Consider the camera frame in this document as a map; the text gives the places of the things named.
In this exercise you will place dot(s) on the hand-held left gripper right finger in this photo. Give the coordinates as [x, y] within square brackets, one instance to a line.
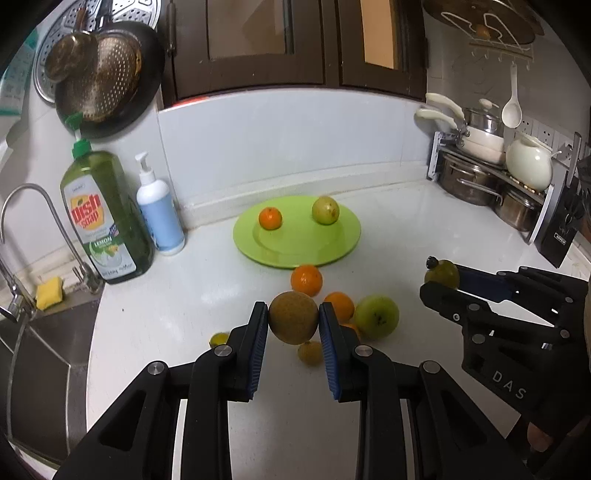
[328, 350]

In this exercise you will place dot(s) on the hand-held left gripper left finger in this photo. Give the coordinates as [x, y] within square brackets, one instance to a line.
[259, 350]

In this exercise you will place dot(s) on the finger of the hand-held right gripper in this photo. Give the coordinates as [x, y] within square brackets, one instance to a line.
[445, 300]
[485, 282]

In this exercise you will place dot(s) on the small tan longan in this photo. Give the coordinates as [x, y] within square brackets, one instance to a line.
[309, 353]

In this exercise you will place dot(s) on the small green round fruit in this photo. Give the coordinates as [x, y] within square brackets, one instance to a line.
[443, 276]
[219, 340]

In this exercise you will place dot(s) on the brown round fruit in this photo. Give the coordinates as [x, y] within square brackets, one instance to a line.
[293, 317]

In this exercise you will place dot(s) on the green apple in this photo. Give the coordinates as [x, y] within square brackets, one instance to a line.
[376, 316]

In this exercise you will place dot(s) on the green plate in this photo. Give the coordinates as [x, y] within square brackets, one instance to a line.
[295, 247]

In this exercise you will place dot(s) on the person's right hand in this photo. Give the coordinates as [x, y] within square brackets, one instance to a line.
[539, 438]

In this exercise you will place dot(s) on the small steel pot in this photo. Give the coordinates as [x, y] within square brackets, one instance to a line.
[515, 210]

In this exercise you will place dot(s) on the black knife block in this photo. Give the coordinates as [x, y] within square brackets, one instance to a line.
[565, 221]

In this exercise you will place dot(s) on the large steel pot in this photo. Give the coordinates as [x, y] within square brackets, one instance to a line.
[466, 182]

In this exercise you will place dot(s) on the white ceramic jar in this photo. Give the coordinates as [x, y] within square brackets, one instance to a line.
[528, 164]

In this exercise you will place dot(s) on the small mandarin orange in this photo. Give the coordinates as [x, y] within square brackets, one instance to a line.
[270, 218]

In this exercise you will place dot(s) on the metal pot rack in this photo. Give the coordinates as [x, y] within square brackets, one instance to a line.
[436, 152]

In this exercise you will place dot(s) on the yellow-green round fruit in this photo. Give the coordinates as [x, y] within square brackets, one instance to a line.
[325, 210]

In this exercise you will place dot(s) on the lidded steel pot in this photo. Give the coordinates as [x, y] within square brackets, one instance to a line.
[482, 121]

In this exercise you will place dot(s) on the white blue pump bottle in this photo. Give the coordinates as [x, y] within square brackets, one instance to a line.
[159, 217]

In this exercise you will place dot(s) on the white ladle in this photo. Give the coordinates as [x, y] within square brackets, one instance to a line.
[511, 113]

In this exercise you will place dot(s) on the green dish soap bottle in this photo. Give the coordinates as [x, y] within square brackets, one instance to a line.
[104, 217]

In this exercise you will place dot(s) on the yellow sponge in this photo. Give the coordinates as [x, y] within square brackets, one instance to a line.
[49, 293]

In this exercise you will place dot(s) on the steel sink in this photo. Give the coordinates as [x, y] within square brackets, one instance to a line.
[41, 369]

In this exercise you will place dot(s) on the tall chrome faucet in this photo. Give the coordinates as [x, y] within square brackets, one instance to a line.
[55, 207]

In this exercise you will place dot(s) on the short chrome faucet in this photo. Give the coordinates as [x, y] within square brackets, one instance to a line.
[14, 295]

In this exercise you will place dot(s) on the dark wooden cabinet door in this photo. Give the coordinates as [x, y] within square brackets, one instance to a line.
[383, 41]
[249, 46]

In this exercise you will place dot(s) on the round pot lid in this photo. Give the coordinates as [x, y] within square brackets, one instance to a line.
[461, 9]

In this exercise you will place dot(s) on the black frying pan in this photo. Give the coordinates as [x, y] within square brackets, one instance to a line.
[147, 83]

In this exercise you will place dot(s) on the metal mesh strainer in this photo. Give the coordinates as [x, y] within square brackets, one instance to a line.
[108, 78]

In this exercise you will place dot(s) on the small brass skimmer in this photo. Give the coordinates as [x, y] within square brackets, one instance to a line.
[69, 57]

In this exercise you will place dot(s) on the hanging teal packet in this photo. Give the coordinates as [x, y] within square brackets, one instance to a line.
[14, 83]

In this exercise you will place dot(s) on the wall power outlets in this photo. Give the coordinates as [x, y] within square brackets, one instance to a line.
[547, 131]

